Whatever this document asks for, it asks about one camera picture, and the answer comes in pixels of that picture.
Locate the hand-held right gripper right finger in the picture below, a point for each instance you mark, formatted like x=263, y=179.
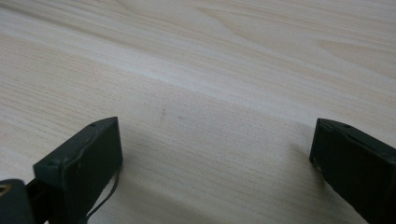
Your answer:
x=358, y=165

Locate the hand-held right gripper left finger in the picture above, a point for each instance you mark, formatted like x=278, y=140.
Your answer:
x=84, y=168

